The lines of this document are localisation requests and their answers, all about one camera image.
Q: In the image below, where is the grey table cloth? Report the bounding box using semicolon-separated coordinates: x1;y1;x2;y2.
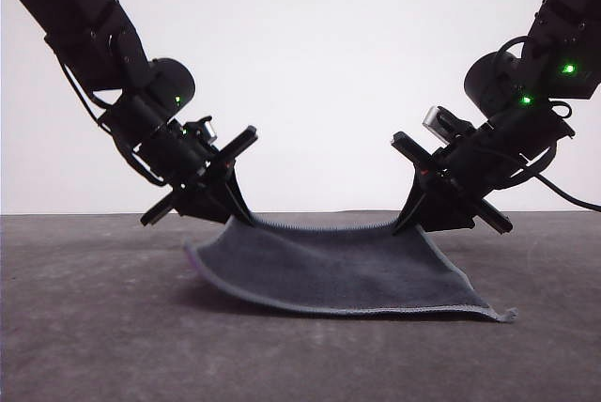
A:
0;209;601;402

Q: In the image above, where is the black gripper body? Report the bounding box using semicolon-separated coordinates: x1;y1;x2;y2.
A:
139;124;259;228
390;108;576;236

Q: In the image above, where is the purple towel with grey hem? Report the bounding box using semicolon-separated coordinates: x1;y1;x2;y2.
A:
182;212;520;325

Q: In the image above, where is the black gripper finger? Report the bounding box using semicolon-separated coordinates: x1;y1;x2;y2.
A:
392;168;427;237
219;161;257;228
407;188;474;232
174;176;246;225

